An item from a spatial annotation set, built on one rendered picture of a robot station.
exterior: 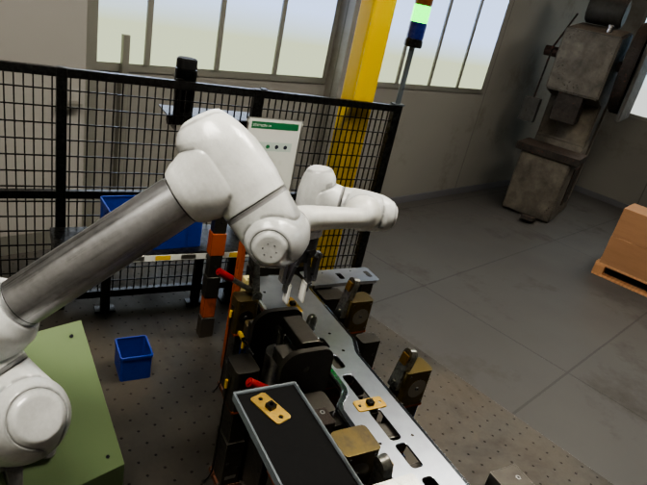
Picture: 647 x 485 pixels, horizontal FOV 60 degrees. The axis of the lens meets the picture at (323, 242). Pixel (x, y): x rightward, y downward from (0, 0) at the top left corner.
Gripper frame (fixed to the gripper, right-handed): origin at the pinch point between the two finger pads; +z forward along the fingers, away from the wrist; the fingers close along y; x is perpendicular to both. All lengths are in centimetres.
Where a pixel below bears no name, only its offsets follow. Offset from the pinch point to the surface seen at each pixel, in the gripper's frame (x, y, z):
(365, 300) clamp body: -8.2, 21.7, 0.1
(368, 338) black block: -20.1, 16.8, 5.6
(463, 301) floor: 125, 225, 103
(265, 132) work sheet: 54, 6, -36
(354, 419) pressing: -50, -7, 5
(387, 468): -72, -15, -5
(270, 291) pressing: 9.1, -3.7, 4.6
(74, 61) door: 219, -40, -24
